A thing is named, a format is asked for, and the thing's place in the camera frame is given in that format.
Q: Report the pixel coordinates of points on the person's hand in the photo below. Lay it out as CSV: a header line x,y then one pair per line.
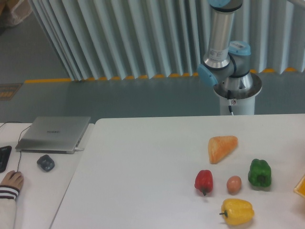
x,y
13,179

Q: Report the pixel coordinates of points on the triangular orange bread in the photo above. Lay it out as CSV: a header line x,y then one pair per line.
x,y
221,146

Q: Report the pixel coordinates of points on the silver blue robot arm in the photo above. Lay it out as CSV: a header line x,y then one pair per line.
x,y
218,45

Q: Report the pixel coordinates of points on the white striped sleeve forearm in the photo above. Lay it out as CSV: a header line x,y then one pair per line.
x,y
8,207

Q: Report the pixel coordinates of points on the black keyboard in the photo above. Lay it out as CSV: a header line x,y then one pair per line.
x,y
4,157

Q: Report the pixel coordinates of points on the small dark grey case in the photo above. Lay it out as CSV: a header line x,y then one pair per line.
x,y
46,163

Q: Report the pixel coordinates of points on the silver laptop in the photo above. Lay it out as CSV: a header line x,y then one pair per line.
x,y
54,134

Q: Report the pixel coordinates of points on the white folding partition screen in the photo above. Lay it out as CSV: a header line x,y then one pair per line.
x,y
121,38

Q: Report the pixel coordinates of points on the cardboard box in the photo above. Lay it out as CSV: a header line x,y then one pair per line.
x,y
13,12

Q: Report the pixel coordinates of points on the red bell pepper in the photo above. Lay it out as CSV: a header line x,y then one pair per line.
x,y
204,182

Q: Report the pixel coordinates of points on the brown egg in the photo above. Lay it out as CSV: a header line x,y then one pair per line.
x,y
234,184

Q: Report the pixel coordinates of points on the yellow bell pepper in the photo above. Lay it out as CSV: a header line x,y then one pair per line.
x,y
236,211

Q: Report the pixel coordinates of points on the green bell pepper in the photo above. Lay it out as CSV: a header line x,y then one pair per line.
x,y
260,174

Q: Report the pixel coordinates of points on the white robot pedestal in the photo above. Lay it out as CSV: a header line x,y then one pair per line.
x,y
240,103

